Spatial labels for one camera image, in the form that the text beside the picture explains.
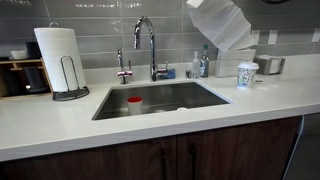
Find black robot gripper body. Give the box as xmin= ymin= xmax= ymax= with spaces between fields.
xmin=262 ymin=0 xmax=292 ymax=5

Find white tissue sheet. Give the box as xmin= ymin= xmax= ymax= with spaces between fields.
xmin=185 ymin=0 xmax=258 ymax=52

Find small white bowl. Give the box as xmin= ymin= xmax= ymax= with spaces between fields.
xmin=9 ymin=49 xmax=29 ymax=60

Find wooden shelf organizer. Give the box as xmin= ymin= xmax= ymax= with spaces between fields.
xmin=0 ymin=58 xmax=54 ymax=100

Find white tissue pile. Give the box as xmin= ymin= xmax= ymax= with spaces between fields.
xmin=214 ymin=48 xmax=257 ymax=79

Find small chrome water dispenser tap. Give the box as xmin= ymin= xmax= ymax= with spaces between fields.
xmin=116 ymin=47 xmax=134 ymax=85

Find black cabinet door handle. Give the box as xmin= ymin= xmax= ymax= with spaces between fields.
xmin=190 ymin=143 xmax=197 ymax=180
xmin=160 ymin=148 xmax=167 ymax=180

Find clear soap pump bottle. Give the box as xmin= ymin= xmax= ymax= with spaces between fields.
xmin=191 ymin=50 xmax=202 ymax=80

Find white cabinet end panel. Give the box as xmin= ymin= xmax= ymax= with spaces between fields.
xmin=281 ymin=114 xmax=305 ymax=180

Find blue sponge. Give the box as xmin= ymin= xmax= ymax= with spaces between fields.
xmin=159 ymin=68 xmax=177 ymax=80

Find metal napkin holder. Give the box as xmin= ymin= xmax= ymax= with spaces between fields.
xmin=252 ymin=54 xmax=287 ymax=76

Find dark wood cabinet door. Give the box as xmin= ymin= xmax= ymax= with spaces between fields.
xmin=176 ymin=115 xmax=303 ymax=180
xmin=0 ymin=135 xmax=178 ymax=180

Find tall chrome gooseneck faucet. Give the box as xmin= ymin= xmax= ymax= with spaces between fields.
xmin=133 ymin=15 xmax=169 ymax=83

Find black tumbler cup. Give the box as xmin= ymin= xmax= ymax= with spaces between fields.
xmin=23 ymin=65 xmax=49 ymax=94

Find black mug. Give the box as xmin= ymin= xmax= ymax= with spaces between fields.
xmin=25 ymin=41 xmax=43 ymax=60

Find green capped dish soap bottle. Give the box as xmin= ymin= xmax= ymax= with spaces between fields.
xmin=199 ymin=43 xmax=211 ymax=78

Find white paper towel roll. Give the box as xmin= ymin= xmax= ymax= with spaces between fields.
xmin=33 ymin=27 xmax=87 ymax=93

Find white wall outlet plate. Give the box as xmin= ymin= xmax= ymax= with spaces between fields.
xmin=267 ymin=29 xmax=278 ymax=46
xmin=311 ymin=27 xmax=320 ymax=43

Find white paper sheet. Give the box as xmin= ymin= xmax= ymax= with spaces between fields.
xmin=251 ymin=29 xmax=261 ymax=46

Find white napkin stack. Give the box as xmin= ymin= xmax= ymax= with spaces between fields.
xmin=255 ymin=54 xmax=283 ymax=75

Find stainless steel sink basin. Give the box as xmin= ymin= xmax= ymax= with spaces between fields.
xmin=91 ymin=80 xmax=231 ymax=121

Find white cup with red inside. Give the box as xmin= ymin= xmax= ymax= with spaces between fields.
xmin=126 ymin=96 xmax=144 ymax=116

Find printed paper cup with lid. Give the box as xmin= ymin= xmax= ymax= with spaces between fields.
xmin=236 ymin=61 xmax=260 ymax=90

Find black wire paper towel holder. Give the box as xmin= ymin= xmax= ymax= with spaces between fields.
xmin=48 ymin=21 xmax=91 ymax=102

